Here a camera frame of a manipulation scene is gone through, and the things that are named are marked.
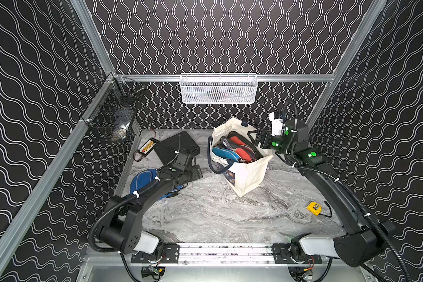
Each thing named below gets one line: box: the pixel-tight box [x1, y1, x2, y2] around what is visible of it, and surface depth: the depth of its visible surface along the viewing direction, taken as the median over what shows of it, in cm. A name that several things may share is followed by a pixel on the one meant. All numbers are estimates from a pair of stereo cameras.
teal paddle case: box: [212, 146, 242, 163], surface depth 87 cm
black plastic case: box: [153, 131, 201, 166], surface depth 108 cm
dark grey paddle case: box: [219, 131, 264, 161], surface depth 97 cm
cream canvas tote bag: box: [207, 116, 274, 197], surface depth 90 cm
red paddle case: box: [227, 131, 264, 164], surface depth 92 cm
